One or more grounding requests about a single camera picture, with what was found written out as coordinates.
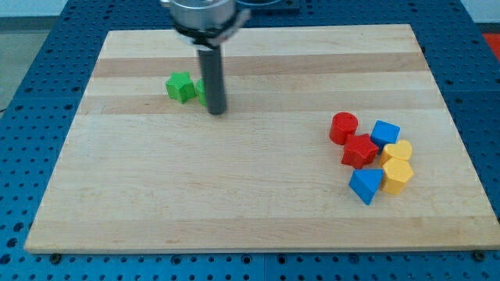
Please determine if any green star block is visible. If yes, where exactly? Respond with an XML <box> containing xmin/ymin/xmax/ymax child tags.
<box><xmin>165</xmin><ymin>72</ymin><xmax>196</xmax><ymax>104</ymax></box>

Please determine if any yellow heart block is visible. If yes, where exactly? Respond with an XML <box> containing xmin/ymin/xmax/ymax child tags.
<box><xmin>380</xmin><ymin>140</ymin><xmax>413</xmax><ymax>165</ymax></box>

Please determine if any blue triangle block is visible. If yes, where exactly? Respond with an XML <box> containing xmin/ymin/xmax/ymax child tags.
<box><xmin>348</xmin><ymin>169</ymin><xmax>384</xmax><ymax>205</ymax></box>

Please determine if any yellow pentagon block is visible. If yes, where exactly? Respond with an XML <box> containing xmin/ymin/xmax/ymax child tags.
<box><xmin>380</xmin><ymin>158</ymin><xmax>414</xmax><ymax>195</ymax></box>

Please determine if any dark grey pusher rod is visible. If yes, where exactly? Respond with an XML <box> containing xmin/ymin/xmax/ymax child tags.
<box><xmin>198</xmin><ymin>47</ymin><xmax>227</xmax><ymax>116</ymax></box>

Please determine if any red star block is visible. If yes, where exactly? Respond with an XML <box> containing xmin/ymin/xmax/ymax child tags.
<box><xmin>341</xmin><ymin>133</ymin><xmax>379</xmax><ymax>169</ymax></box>

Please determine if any wooden board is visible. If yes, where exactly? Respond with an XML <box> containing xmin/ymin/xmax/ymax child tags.
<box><xmin>25</xmin><ymin>24</ymin><xmax>499</xmax><ymax>254</ymax></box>

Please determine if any green block behind rod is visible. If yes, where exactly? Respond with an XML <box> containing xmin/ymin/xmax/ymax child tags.
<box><xmin>195</xmin><ymin>79</ymin><xmax>207</xmax><ymax>107</ymax></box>

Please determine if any red cylinder block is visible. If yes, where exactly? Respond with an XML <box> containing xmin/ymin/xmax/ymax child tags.
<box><xmin>329</xmin><ymin>112</ymin><xmax>359</xmax><ymax>145</ymax></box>

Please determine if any blue cube block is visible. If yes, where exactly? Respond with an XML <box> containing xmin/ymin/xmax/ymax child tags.
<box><xmin>370</xmin><ymin>120</ymin><xmax>400</xmax><ymax>154</ymax></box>

